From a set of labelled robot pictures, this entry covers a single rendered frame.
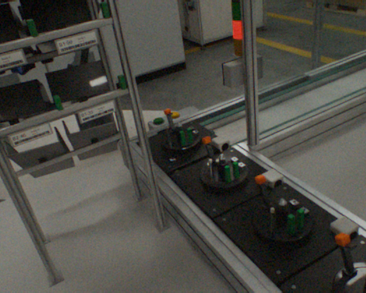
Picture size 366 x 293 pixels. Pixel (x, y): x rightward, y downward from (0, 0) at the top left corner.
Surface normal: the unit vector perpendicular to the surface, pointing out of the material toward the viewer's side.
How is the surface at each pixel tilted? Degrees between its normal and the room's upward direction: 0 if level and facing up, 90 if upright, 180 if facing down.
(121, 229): 0
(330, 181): 0
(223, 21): 91
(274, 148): 90
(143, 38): 90
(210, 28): 90
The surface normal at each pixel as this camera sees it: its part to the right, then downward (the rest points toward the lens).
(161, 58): 0.47, 0.41
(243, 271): -0.14, -0.84
